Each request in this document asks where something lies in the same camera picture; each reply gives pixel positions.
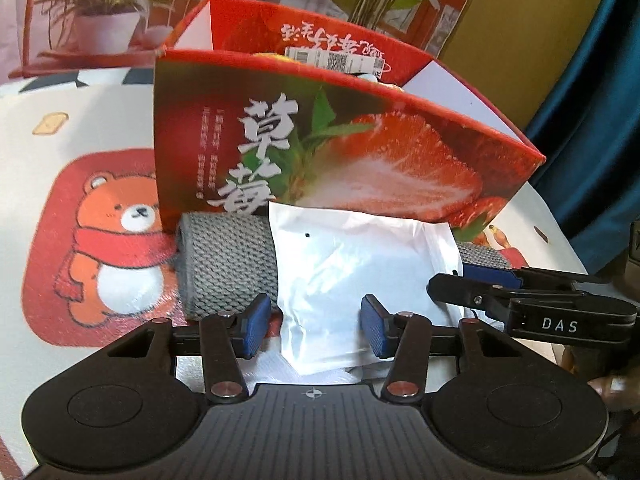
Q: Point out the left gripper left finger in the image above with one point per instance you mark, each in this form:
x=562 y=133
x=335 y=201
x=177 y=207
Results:
x=226 y=339

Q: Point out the printed room backdrop cloth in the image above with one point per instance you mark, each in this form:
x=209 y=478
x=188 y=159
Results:
x=45 y=37

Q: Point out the grey knitted cloth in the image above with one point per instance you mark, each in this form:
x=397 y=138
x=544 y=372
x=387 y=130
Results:
x=224 y=260

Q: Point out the teal curtain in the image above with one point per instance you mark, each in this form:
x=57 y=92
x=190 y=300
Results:
x=588 y=129

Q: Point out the white cloth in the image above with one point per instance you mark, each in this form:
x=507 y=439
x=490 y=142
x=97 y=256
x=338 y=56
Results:
x=327 y=261

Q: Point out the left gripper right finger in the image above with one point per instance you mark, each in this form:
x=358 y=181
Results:
x=406 y=339

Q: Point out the wooden wall panel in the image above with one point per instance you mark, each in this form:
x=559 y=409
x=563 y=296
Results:
x=514 y=51

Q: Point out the red strawberry cardboard box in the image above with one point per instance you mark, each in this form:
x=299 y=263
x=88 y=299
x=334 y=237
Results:
x=236 y=132

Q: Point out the person right hand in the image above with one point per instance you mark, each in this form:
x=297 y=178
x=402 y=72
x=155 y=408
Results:
x=613 y=374

